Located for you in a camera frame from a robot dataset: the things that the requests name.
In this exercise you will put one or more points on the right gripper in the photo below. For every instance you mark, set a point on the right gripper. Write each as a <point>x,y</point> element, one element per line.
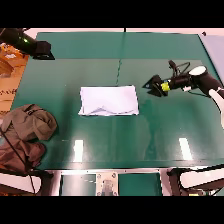
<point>176,82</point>

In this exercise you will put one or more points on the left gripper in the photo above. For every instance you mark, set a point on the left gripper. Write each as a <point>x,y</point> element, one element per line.
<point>43,49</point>

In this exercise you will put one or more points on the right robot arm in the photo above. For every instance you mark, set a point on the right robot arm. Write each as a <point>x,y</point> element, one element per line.
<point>209,80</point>

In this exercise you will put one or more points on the brown cardboard box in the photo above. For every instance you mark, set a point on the brown cardboard box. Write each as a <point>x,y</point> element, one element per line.
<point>10,78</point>

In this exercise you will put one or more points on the white garment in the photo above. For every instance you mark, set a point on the white garment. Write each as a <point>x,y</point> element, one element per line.
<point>109,100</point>

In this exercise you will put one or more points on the olive green garment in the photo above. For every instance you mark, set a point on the olive green garment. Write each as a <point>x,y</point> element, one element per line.
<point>30,122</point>

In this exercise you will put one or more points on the brown garment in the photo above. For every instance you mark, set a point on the brown garment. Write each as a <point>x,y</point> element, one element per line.
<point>20,154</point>

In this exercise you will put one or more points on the silver frame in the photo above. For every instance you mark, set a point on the silver frame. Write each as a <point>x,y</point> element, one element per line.
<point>106,182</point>

